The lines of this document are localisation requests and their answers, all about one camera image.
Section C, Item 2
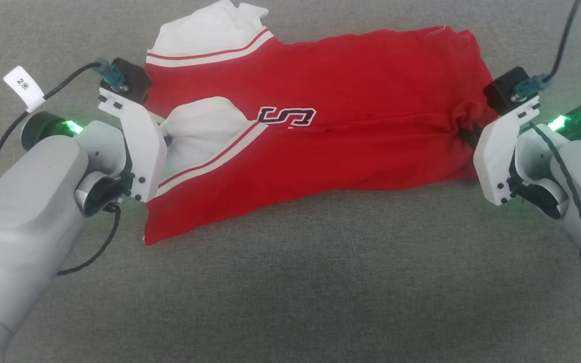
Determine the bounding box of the grey-green fabric sofa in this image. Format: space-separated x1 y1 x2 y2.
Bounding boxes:
0 0 581 363

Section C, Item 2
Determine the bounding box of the right camera cable, teal plug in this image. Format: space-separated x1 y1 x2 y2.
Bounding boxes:
514 0 581 100

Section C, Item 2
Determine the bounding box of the white paper cable label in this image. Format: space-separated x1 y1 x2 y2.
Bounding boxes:
3 66 46 113

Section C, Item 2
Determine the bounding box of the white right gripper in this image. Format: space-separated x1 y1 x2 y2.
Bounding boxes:
459 96 541 207

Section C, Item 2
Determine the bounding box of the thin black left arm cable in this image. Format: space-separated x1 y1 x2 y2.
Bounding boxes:
57 203 122 276

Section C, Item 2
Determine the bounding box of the red and white jersey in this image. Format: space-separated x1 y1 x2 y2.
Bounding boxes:
143 0 498 247

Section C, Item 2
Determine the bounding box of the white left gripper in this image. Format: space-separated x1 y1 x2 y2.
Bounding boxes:
98 88 168 203

